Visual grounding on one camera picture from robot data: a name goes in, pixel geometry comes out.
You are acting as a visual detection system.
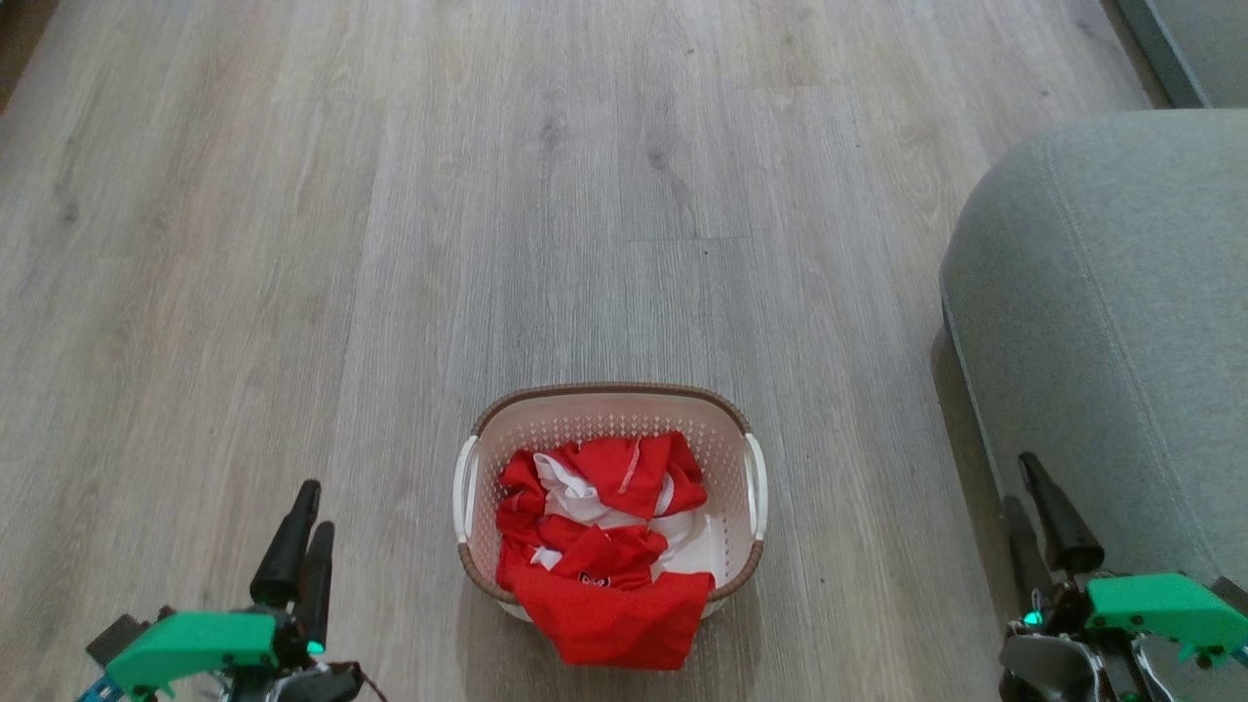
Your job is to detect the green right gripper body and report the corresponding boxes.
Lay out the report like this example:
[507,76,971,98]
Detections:
[1020,572,1248,670]

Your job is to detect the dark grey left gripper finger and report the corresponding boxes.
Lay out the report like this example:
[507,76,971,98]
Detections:
[250,480,323,607]
[292,522,335,650]

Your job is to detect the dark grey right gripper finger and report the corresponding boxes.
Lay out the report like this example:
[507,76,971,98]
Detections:
[1019,452,1106,576]
[1002,495,1055,611]

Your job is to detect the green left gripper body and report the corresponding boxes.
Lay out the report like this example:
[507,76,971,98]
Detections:
[80,606,367,702]

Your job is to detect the red and white clothes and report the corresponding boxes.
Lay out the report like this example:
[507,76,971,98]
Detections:
[494,431,718,672]

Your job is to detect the grey fabric sofa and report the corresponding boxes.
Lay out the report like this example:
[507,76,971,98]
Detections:
[940,109,1248,702]

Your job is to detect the cream perforated laundry basket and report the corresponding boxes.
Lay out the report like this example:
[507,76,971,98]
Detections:
[452,382,769,625]

